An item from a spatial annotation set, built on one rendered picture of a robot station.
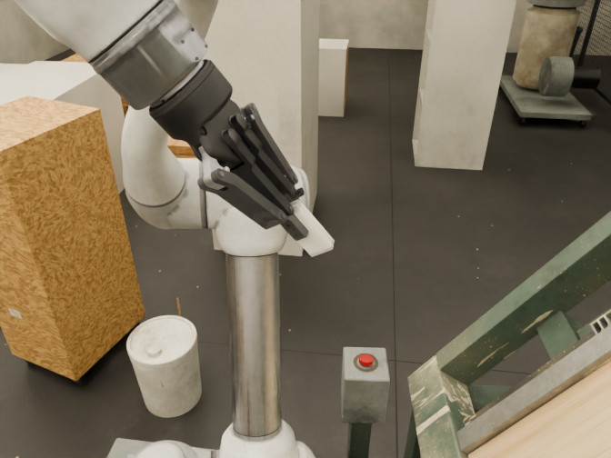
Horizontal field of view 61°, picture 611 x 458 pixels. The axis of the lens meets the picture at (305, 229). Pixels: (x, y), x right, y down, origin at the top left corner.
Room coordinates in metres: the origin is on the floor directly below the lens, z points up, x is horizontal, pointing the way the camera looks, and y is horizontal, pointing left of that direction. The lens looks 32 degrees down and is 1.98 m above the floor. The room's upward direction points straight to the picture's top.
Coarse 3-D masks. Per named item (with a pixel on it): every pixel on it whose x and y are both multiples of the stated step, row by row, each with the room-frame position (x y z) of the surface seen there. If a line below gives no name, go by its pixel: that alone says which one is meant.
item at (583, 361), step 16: (608, 336) 0.75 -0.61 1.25; (576, 352) 0.77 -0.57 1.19; (592, 352) 0.75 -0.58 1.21; (608, 352) 0.73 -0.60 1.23; (560, 368) 0.76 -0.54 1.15; (576, 368) 0.74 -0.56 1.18; (592, 368) 0.73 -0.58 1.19; (528, 384) 0.77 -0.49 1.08; (544, 384) 0.75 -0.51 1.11; (560, 384) 0.73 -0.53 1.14; (512, 400) 0.76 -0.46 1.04; (528, 400) 0.74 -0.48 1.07; (544, 400) 0.73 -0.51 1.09; (480, 416) 0.78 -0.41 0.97; (496, 416) 0.75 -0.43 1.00; (512, 416) 0.73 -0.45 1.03; (464, 432) 0.77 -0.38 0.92; (480, 432) 0.74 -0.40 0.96; (496, 432) 0.73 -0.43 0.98; (464, 448) 0.73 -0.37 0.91
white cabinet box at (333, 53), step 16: (320, 48) 5.46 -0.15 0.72; (336, 48) 5.45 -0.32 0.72; (320, 64) 5.46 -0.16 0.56; (336, 64) 5.43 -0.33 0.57; (320, 80) 5.46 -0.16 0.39; (336, 80) 5.43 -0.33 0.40; (320, 96) 5.46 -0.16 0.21; (336, 96) 5.43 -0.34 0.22; (320, 112) 5.46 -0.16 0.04; (336, 112) 5.43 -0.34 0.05
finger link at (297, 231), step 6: (288, 216) 0.46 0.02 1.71; (294, 216) 0.46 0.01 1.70; (270, 222) 0.44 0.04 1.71; (276, 222) 0.44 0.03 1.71; (288, 222) 0.46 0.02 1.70; (294, 222) 0.46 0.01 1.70; (300, 222) 0.47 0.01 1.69; (288, 228) 0.46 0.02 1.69; (294, 228) 0.46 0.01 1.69; (300, 228) 0.46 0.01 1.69; (294, 234) 0.46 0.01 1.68; (300, 234) 0.46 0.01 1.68; (306, 234) 0.46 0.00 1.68
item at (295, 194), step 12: (240, 120) 0.47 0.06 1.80; (240, 132) 0.47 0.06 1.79; (252, 132) 0.48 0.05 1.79; (252, 144) 0.47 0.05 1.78; (264, 156) 0.48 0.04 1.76; (264, 168) 0.48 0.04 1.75; (276, 168) 0.49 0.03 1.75; (276, 180) 0.48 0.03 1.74; (288, 180) 0.49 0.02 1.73; (288, 192) 0.48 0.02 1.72; (300, 192) 0.48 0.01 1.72
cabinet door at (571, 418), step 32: (576, 384) 0.72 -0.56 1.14; (608, 384) 0.68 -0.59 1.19; (544, 416) 0.70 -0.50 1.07; (576, 416) 0.66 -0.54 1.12; (608, 416) 0.63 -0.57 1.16; (480, 448) 0.73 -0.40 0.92; (512, 448) 0.68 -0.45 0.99; (544, 448) 0.64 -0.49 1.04; (576, 448) 0.61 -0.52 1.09; (608, 448) 0.58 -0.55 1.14
